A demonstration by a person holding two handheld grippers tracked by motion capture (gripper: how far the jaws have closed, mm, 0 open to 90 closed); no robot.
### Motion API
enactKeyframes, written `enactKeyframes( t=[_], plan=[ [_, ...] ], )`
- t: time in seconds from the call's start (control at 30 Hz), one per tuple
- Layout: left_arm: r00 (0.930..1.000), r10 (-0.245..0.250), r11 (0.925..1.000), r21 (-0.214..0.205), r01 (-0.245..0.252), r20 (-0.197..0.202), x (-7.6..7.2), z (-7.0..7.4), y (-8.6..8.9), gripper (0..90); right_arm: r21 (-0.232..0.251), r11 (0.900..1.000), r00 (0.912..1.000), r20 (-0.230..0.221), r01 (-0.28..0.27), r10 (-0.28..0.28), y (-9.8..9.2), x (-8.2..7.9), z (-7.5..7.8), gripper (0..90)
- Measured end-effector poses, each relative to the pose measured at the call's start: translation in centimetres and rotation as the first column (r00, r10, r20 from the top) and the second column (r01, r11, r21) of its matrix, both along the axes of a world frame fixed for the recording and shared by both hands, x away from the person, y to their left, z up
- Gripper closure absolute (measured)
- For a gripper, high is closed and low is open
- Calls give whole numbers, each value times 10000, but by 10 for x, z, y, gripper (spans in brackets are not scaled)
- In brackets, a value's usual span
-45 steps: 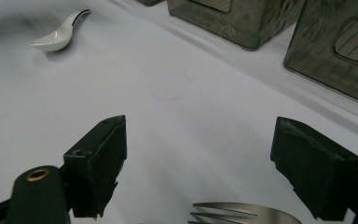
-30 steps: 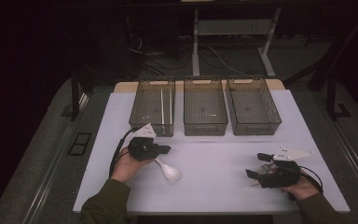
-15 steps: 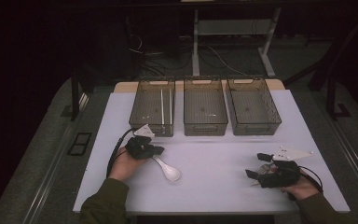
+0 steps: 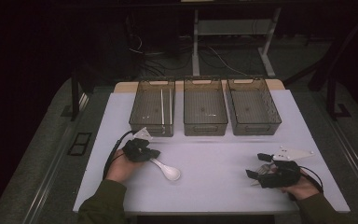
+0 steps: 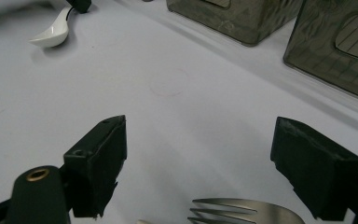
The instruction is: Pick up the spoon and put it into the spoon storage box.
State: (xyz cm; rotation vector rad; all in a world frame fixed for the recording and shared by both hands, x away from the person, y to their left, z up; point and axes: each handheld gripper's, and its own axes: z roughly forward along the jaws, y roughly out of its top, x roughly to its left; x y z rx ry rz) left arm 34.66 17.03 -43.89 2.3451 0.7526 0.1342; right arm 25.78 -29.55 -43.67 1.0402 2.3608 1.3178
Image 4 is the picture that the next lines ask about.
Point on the black metal stand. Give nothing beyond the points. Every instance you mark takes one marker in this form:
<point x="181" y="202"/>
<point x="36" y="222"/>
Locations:
<point x="74" y="99"/>
<point x="331" y="99"/>

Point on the white ceramic spoon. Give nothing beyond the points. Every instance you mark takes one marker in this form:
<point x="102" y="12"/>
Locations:
<point x="171" y="173"/>

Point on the person's right hand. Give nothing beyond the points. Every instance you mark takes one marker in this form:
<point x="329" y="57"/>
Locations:
<point x="303" y="189"/>

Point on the dark translucent plastic bin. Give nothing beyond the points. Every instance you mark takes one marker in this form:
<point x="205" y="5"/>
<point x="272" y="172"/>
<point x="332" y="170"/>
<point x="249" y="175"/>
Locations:
<point x="251" y="107"/>
<point x="204" y="107"/>
<point x="147" y="109"/>

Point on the white metal table frame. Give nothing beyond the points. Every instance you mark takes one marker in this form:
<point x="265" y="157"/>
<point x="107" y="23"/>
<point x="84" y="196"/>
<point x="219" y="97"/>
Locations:
<point x="234" y="27"/>

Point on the white table mat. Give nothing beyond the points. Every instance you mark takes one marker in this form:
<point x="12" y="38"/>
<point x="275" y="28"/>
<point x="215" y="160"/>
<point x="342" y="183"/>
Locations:
<point x="214" y="186"/>

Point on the person's left hand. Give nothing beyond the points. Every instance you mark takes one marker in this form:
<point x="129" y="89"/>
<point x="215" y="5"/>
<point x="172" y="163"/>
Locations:
<point x="119" y="168"/>

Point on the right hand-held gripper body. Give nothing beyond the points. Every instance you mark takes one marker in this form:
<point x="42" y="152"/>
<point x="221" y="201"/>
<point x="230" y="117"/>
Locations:
<point x="284" y="175"/>

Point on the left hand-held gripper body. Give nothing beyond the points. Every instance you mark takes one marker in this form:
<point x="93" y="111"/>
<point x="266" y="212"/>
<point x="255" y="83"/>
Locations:
<point x="136" y="149"/>

